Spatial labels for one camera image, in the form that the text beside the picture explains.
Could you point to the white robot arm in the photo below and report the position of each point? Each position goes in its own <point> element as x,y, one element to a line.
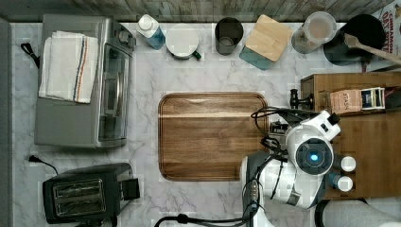
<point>293,172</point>

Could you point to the black drawer knob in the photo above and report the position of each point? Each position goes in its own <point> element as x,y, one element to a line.
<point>295,102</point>

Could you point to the wooden cutting board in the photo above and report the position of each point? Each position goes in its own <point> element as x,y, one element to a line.
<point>203,137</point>

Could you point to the green and white mug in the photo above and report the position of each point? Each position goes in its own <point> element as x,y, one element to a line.
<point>182,41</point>

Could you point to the dark grey cup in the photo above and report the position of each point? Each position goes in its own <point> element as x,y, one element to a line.
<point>228,33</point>

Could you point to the silver toaster oven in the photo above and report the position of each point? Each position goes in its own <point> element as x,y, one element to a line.
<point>102,123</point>

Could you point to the wooden lid teal container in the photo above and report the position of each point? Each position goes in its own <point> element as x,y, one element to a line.
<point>266,42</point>

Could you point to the blue soap bottle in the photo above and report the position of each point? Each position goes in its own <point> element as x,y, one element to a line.
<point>150,29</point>

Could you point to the black toaster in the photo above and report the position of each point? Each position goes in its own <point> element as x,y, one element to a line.
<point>91,193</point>

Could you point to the tea bag box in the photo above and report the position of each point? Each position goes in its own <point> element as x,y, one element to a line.
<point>357,100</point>

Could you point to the white striped dish towel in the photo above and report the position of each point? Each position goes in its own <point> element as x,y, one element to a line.
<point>69,67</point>

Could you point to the clear glass jar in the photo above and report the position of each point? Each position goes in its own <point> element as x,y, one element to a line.
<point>318,28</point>

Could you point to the white cap spice bottle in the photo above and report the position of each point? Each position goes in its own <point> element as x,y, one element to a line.
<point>345,163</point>

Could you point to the white cap blue bottle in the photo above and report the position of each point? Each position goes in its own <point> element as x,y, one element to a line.
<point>340,182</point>

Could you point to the wooden spoon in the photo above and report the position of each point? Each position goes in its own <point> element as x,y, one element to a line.
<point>369,48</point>

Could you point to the black toaster plug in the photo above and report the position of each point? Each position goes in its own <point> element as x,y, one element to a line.
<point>34,159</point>

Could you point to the black utensil holder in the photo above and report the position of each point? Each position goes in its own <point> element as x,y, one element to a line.
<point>364,28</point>

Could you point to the cereal box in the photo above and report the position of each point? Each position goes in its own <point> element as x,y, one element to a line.
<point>390,18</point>

